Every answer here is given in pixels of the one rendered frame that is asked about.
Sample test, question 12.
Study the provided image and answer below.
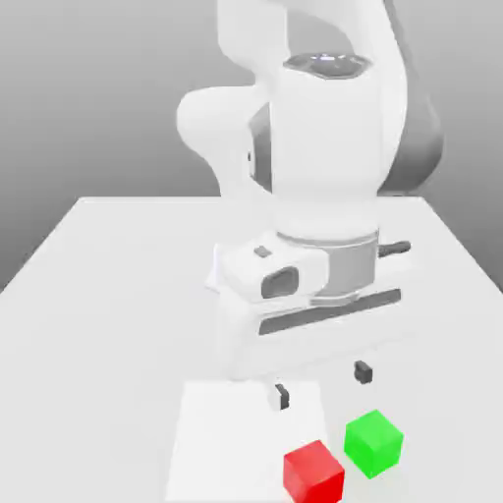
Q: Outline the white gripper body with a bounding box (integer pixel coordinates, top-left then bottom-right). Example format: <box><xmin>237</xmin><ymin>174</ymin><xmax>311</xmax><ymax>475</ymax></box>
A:
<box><xmin>216</xmin><ymin>287</ymin><xmax>419</xmax><ymax>383</ymax></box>

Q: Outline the small red cube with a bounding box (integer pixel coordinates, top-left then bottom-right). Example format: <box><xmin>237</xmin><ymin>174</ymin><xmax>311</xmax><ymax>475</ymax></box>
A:
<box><xmin>282</xmin><ymin>439</ymin><xmax>346</xmax><ymax>503</ymax></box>

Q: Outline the small green cube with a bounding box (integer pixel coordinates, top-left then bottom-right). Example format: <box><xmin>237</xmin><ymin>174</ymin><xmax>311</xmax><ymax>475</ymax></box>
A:
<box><xmin>343</xmin><ymin>409</ymin><xmax>405</xmax><ymax>480</ymax></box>

